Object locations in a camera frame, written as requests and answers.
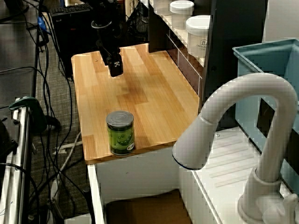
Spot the silver metal frame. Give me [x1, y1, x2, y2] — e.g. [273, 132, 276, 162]
[0, 102, 32, 224]

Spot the green clamp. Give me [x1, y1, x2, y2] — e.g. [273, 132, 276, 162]
[8, 96, 48, 134]

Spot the black looping cable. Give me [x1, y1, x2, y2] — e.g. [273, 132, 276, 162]
[0, 66, 73, 150]

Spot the translucent white jar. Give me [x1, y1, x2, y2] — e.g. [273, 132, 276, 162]
[153, 0, 174, 16]

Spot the plain white lidded jar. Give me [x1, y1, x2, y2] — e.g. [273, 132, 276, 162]
[169, 0, 195, 30]

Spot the dark grey desk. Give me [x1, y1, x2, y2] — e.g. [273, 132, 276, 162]
[0, 4, 39, 110]

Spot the white curved faucet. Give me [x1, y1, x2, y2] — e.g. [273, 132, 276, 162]
[172, 72, 299, 224]

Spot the dark shelf unit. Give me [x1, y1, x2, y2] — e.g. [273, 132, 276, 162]
[148, 0, 207, 98]

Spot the wooden countertop board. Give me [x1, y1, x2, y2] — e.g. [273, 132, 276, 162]
[71, 43, 200, 165]

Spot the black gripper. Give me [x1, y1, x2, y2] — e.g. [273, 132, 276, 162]
[96, 38, 124, 78]

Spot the white sink unit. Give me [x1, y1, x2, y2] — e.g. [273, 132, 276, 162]
[86, 127, 299, 224]

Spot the white jar with print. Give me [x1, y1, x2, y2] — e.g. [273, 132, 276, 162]
[185, 15, 211, 58]

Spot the black box on frame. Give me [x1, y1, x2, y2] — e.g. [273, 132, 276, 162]
[0, 118, 19, 162]

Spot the green labelled tin can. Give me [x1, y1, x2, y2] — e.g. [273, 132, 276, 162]
[106, 111, 135, 156]

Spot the teal plastic bin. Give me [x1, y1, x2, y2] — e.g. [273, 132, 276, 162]
[232, 38, 299, 194]

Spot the white cable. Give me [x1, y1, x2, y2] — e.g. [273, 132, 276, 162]
[52, 132, 83, 174]

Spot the tall black panel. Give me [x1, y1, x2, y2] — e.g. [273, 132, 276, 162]
[200, 0, 268, 128]

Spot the black keyboard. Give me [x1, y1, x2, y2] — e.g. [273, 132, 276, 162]
[50, 4, 93, 17]

